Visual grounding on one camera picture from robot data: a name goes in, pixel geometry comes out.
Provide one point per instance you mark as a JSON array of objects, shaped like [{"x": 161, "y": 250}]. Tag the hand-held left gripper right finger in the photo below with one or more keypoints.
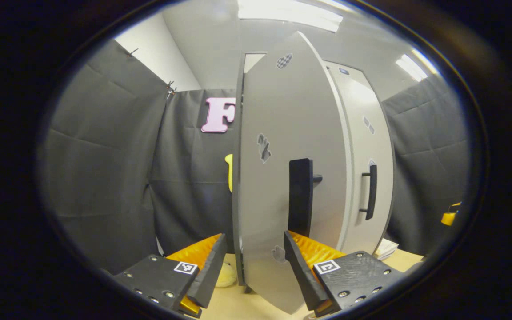
[{"x": 304, "y": 275}]

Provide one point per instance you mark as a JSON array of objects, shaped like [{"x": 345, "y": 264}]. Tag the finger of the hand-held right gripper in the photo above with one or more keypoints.
[{"x": 449, "y": 218}]

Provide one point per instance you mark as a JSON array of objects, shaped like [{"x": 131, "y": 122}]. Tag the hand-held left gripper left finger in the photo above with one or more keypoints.
[{"x": 209, "y": 275}]

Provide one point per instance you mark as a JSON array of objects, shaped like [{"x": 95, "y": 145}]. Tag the white cabinet door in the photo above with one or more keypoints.
[
  {"x": 274, "y": 213},
  {"x": 371, "y": 102}
]

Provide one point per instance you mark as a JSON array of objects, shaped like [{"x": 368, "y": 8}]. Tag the grey and white cabinet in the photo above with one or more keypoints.
[{"x": 237, "y": 178}]

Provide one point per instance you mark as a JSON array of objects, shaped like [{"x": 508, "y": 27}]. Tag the pale yellow round sponge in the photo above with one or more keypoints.
[{"x": 227, "y": 275}]

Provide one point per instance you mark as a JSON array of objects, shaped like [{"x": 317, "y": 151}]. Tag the white paper stack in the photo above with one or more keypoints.
[{"x": 386, "y": 249}]

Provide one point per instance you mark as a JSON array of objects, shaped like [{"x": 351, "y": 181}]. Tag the black backdrop cloth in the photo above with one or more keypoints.
[{"x": 105, "y": 169}]

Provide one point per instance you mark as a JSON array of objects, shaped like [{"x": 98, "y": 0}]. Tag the small ceiling light panel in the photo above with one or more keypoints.
[{"x": 414, "y": 66}]

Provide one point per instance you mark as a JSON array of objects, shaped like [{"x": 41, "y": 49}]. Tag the large ceiling light panel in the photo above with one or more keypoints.
[{"x": 287, "y": 13}]

